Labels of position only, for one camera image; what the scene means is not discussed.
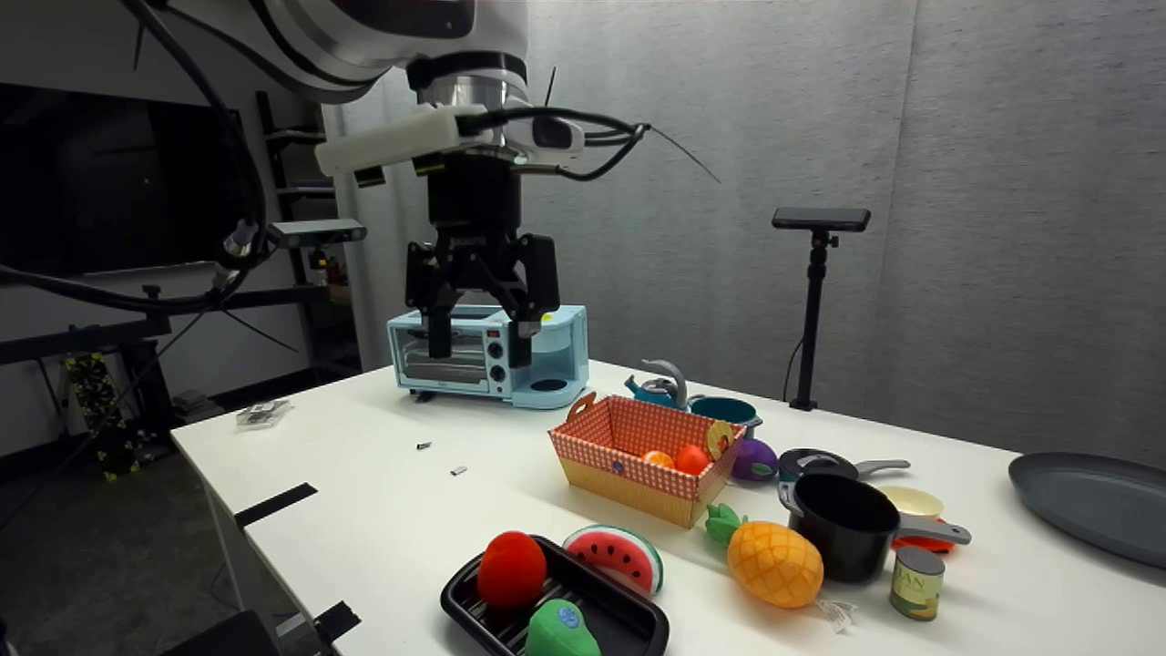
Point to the black plastic tray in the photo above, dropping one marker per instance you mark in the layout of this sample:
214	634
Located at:
620	618

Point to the black camera stand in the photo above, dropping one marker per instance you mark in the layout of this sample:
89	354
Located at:
826	227

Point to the red pompom ball plush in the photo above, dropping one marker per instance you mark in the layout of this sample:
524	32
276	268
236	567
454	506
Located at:
513	570

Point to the small tin can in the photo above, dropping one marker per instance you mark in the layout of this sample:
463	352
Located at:
917	586

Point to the green avocado plush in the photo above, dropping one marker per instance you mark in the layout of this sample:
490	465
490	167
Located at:
560	630

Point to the orange pineapple plush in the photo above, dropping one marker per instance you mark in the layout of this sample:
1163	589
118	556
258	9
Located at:
769	564

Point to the teal toy kettle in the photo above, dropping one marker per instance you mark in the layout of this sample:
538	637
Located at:
666	386

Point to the red tomato plush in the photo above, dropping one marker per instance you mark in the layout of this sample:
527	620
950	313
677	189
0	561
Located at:
690	461

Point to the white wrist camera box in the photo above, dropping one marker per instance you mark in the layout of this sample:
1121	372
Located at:
520	137

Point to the purple eggplant plush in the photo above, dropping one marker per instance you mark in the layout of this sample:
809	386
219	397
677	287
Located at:
757	465

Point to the orange checkered paper basket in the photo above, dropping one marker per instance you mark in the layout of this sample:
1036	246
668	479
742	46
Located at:
604	442

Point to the light blue toy toaster oven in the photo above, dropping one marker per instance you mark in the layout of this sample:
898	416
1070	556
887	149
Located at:
479	364

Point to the orange plush fruit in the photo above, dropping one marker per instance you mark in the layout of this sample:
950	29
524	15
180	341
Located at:
662	457

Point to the teal toy pot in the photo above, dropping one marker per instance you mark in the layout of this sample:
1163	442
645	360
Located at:
726	411

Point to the lemon slice plush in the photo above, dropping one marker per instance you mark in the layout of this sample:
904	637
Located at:
720	438

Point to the dark grey plate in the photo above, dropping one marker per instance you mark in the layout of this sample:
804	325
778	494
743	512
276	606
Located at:
1098	500

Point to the watermelon slice plush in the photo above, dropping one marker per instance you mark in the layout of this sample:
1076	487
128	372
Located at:
620	556

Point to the black pot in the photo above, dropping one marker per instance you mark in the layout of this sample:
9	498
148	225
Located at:
854	527

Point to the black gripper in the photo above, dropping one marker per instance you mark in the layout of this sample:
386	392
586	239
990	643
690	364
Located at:
479	246

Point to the black monitor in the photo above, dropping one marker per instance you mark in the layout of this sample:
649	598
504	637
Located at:
102	185

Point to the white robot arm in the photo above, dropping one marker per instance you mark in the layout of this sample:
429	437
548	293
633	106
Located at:
463	63

